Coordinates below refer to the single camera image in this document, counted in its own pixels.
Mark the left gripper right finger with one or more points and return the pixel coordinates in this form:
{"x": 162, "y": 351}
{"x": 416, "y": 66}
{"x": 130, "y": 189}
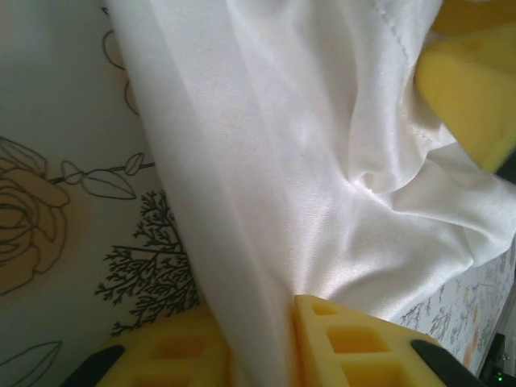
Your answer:
{"x": 363, "y": 354}

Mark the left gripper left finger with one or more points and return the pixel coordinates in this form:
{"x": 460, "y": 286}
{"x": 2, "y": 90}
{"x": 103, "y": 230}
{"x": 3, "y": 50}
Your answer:
{"x": 169, "y": 354}

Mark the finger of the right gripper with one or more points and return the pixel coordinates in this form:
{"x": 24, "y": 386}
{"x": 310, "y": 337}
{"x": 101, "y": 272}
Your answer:
{"x": 471, "y": 88}
{"x": 479, "y": 14}

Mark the white t-shirt with red print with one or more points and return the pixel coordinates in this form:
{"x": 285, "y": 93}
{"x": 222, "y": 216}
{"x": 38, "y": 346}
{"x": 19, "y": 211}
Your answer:
{"x": 282, "y": 161}

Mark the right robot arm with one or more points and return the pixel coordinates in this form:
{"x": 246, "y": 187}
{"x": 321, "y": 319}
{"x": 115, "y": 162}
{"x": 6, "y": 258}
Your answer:
{"x": 500, "y": 363}

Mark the floral tablecloth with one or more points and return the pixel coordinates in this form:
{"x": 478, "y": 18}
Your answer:
{"x": 60, "y": 101}

